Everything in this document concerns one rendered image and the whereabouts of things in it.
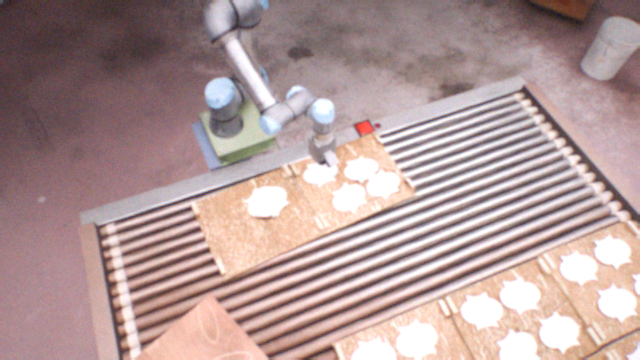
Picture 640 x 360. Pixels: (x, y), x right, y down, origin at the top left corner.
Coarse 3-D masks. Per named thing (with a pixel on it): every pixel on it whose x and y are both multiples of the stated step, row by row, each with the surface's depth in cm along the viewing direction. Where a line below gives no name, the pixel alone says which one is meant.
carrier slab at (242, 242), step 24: (240, 192) 187; (288, 192) 188; (216, 216) 181; (240, 216) 181; (288, 216) 182; (312, 216) 182; (216, 240) 175; (240, 240) 175; (264, 240) 176; (288, 240) 176; (240, 264) 170
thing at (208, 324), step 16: (208, 304) 151; (192, 320) 148; (208, 320) 148; (224, 320) 149; (160, 336) 145; (176, 336) 146; (192, 336) 146; (208, 336) 146; (224, 336) 146; (240, 336) 146; (144, 352) 143; (160, 352) 143; (176, 352) 143; (192, 352) 143; (208, 352) 143; (224, 352) 143; (240, 352) 143; (256, 352) 144
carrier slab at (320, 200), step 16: (352, 144) 202; (368, 144) 202; (304, 160) 196; (352, 160) 197; (384, 160) 197; (336, 176) 192; (400, 176) 193; (304, 192) 188; (320, 192) 188; (400, 192) 189; (320, 208) 184; (368, 208) 184; (384, 208) 185; (336, 224) 180
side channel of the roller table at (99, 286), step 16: (96, 224) 177; (80, 240) 172; (96, 240) 172; (96, 256) 169; (96, 272) 166; (96, 288) 163; (96, 304) 159; (112, 304) 163; (96, 320) 157; (112, 320) 157; (96, 336) 154; (112, 336) 154; (112, 352) 151
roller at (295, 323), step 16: (608, 192) 194; (576, 208) 189; (592, 208) 192; (528, 224) 184; (544, 224) 185; (496, 240) 180; (512, 240) 182; (448, 256) 176; (464, 256) 176; (416, 272) 172; (432, 272) 174; (368, 288) 169; (384, 288) 169; (336, 304) 165; (352, 304) 166; (288, 320) 162; (304, 320) 161; (256, 336) 158; (272, 336) 159
